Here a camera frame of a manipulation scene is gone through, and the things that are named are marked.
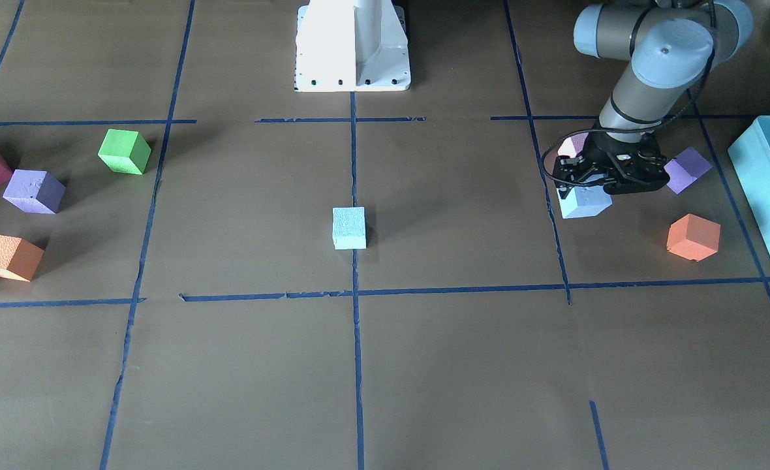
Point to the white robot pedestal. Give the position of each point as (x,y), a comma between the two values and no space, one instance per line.
(351,46)

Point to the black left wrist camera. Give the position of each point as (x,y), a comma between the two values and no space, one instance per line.
(634,167)

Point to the green block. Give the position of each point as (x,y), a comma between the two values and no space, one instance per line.
(125,152)

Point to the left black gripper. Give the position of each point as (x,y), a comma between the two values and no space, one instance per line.
(592,158)

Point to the purple block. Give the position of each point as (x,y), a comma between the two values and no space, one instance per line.
(34,191)
(686,168)

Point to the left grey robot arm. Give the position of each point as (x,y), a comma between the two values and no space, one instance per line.
(667,51)

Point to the orange block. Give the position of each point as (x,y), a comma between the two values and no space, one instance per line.
(693,238)
(19,259)

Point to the pink block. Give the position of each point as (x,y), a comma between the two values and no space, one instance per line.
(571,146)

